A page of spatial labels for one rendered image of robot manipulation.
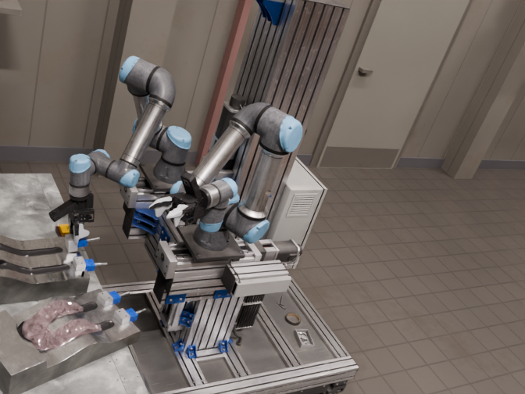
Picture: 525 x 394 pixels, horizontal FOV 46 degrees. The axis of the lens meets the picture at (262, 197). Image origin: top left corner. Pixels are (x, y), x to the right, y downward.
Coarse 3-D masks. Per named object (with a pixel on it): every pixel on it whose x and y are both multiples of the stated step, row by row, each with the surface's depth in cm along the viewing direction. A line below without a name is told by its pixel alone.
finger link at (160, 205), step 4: (168, 196) 194; (156, 200) 190; (160, 200) 190; (164, 200) 191; (168, 200) 191; (152, 204) 187; (156, 204) 188; (160, 204) 189; (164, 204) 191; (168, 204) 191; (148, 208) 187; (152, 208) 188; (156, 208) 190; (160, 208) 192; (164, 208) 193; (168, 208) 194; (156, 212) 191; (160, 212) 192; (156, 216) 192
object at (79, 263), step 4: (80, 256) 241; (76, 260) 238; (80, 260) 239; (84, 260) 242; (88, 260) 242; (92, 260) 243; (76, 264) 237; (80, 264) 237; (84, 264) 238; (88, 264) 240; (92, 264) 241; (96, 264) 243; (100, 264) 244; (104, 264) 245; (76, 268) 237; (80, 268) 238; (84, 268) 239; (88, 268) 240; (92, 268) 241
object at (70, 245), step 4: (68, 236) 245; (72, 236) 245; (68, 240) 242; (72, 240) 243; (80, 240) 246; (84, 240) 246; (88, 240) 249; (92, 240) 250; (68, 244) 243; (72, 244) 244; (80, 244) 246; (84, 244) 247; (68, 248) 244; (72, 248) 244; (76, 248) 245; (68, 252) 245
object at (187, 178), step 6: (186, 174) 191; (192, 174) 192; (186, 180) 190; (192, 180) 190; (186, 186) 194; (192, 186) 191; (186, 192) 197; (192, 192) 194; (198, 192) 195; (198, 198) 197
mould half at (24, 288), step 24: (0, 240) 234; (24, 240) 244; (48, 240) 248; (24, 264) 232; (48, 264) 236; (72, 264) 240; (0, 288) 220; (24, 288) 225; (48, 288) 230; (72, 288) 236
